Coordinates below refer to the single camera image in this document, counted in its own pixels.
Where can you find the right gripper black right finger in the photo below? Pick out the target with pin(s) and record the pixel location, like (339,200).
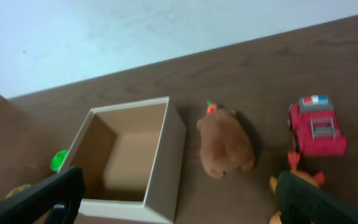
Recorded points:
(300,202)

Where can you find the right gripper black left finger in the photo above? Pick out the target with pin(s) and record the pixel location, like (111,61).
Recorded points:
(58,196)

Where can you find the yellow rubber duck toy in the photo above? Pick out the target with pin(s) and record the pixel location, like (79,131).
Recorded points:
(317,180)

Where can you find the yellow ball with blue marks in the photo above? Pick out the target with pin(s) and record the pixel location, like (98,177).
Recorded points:
(18,189)

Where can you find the green ridged toy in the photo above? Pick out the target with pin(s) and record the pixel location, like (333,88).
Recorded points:
(58,160)

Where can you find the red toy fire truck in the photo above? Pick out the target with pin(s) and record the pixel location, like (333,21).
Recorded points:
(313,123)

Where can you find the white cardboard box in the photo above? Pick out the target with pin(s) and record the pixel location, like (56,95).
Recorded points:
(131,158)

